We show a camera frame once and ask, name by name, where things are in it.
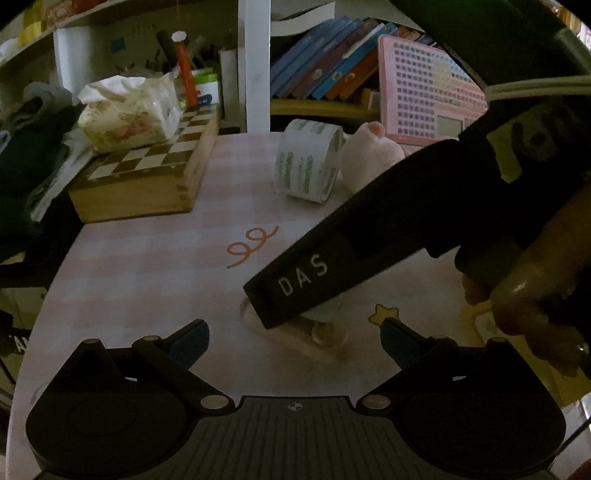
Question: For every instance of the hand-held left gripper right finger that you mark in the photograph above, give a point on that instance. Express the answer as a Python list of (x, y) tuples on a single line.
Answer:
[(401, 344)]

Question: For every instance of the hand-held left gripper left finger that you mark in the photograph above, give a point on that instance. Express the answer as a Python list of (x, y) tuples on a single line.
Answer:
[(189, 344)]

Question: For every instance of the pink plush pig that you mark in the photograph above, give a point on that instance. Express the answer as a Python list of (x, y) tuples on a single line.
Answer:
[(369, 152)]

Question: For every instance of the pink oblong case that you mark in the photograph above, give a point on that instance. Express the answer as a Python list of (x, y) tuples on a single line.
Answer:
[(295, 341)]

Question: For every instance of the white tape roll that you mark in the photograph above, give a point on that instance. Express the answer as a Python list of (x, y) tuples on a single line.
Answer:
[(300, 161)]

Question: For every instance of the person's right hand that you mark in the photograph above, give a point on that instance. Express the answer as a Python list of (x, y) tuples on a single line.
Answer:
[(531, 300)]

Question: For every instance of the pink checked tablecloth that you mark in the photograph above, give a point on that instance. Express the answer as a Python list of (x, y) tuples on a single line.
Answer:
[(138, 286)]

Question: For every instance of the pink learning tablet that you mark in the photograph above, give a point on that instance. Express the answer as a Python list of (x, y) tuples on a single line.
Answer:
[(415, 83)]

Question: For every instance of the wooden chess box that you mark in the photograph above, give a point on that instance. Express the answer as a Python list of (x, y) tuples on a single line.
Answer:
[(138, 184)]

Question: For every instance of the row of blue books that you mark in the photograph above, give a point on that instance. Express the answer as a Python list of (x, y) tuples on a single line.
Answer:
[(323, 60)]

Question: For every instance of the black keyboard with stand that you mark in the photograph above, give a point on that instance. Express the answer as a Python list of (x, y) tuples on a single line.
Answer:
[(11, 341)]

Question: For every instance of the white bookshelf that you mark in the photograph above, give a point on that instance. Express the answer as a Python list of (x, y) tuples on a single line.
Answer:
[(256, 69)]

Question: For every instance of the green white jar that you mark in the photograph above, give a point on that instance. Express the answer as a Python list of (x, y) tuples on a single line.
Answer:
[(205, 90)]

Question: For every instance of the floral tissue pack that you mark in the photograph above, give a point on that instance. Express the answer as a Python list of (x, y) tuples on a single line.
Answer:
[(124, 120)]

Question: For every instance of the pile of clothes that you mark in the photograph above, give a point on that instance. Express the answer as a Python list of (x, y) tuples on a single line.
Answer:
[(27, 152)]

